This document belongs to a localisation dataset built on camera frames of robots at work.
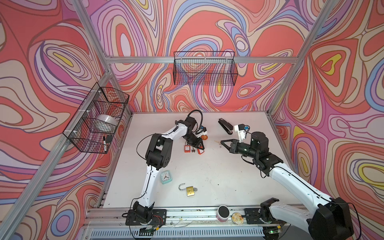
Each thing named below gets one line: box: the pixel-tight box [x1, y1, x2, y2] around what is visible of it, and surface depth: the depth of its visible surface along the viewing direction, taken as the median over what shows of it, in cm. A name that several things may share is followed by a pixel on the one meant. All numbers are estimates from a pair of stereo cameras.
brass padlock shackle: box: [178, 183, 198, 197], surface depth 82 cm
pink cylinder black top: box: [216, 205, 230, 223], surface depth 72 cm
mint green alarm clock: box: [160, 170, 173, 185], surface depth 86 cm
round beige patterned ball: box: [231, 212, 244, 225], surface depth 75 cm
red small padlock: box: [184, 145, 191, 153], surface depth 100 cm
